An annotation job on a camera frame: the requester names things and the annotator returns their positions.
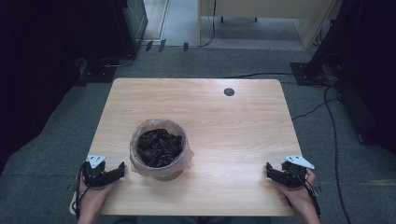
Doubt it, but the hand-held gripper cable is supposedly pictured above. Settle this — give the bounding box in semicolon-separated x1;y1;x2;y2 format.
72;161;92;219
290;167;322;218

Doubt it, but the black cable behind table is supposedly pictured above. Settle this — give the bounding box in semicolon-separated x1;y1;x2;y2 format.
222;72;294;79

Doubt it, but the crumpled black plastic bag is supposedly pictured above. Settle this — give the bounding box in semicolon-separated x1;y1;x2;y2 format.
136;128;183;169

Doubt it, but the long black floor cable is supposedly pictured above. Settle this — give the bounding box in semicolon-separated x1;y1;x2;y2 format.
322;85;353;224

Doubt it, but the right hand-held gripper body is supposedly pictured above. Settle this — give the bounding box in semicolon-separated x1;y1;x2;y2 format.
281;154;316;189

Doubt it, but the person's right hand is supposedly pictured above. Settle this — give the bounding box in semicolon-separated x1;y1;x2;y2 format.
274;167;318;217

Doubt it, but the bin with plastic bag liner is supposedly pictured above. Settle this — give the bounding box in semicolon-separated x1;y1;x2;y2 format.
129;118;195;179

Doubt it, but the light wooden cabinet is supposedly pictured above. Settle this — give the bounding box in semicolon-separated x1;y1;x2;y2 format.
197;0;342;50

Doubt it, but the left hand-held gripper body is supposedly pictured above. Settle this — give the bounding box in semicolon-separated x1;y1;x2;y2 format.
81;154;108;189

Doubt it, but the left hand-held gripper cable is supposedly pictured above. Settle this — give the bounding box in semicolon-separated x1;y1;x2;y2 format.
72;161;92;219

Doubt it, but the black hanging cable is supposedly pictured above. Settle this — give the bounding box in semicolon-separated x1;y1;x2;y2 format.
199;0;218;49

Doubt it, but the person's left hand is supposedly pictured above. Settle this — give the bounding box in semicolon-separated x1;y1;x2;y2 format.
76;175;119;219

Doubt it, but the black stand base plate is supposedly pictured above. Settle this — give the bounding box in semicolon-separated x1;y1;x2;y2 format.
74;56;119;84
290;62;339;87

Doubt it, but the dark curtain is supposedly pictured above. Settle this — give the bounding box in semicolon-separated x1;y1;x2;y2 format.
0;0;125;174
306;0;396;155

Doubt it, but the round trash bin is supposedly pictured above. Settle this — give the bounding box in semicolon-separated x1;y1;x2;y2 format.
136;119;188;182

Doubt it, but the thin black floor cable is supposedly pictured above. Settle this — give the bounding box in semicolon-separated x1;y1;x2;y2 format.
290;96;341;121

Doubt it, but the right hand-held gripper cable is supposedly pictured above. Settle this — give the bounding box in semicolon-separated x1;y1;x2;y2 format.
290;167;322;218

